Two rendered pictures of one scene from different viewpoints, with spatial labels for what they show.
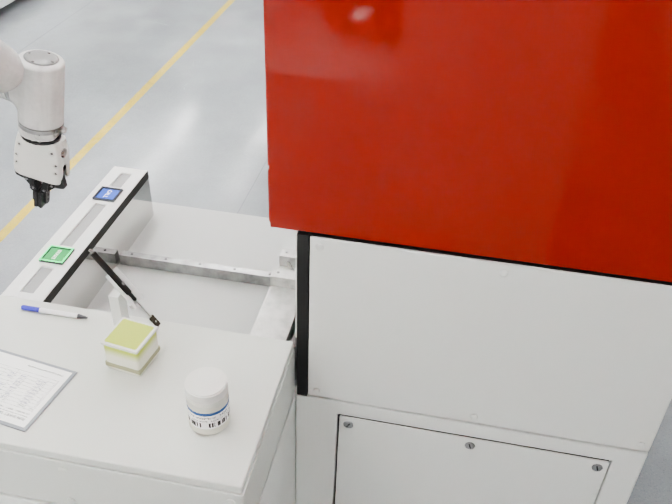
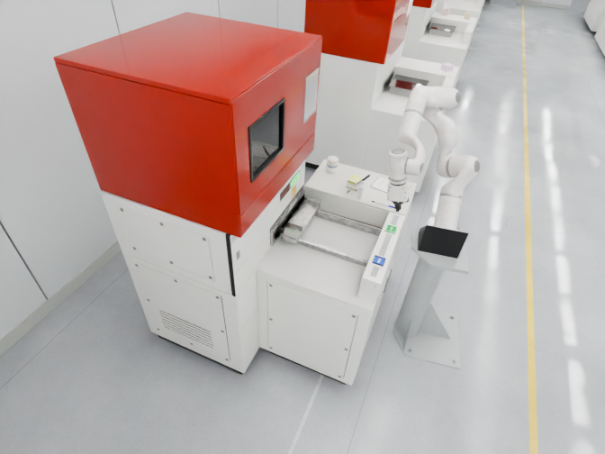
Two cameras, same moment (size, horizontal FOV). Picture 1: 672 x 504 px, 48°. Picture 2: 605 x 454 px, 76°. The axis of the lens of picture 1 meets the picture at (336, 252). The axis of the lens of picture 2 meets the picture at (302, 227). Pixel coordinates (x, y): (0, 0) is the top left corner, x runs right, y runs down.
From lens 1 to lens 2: 302 cm
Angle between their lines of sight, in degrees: 102
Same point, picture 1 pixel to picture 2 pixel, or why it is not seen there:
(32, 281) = (396, 221)
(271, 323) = (307, 213)
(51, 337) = (381, 197)
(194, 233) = (335, 278)
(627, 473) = not seen: hidden behind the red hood
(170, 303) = (345, 241)
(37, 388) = (380, 184)
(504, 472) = not seen: hidden behind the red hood
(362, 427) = not seen: hidden behind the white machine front
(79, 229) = (386, 242)
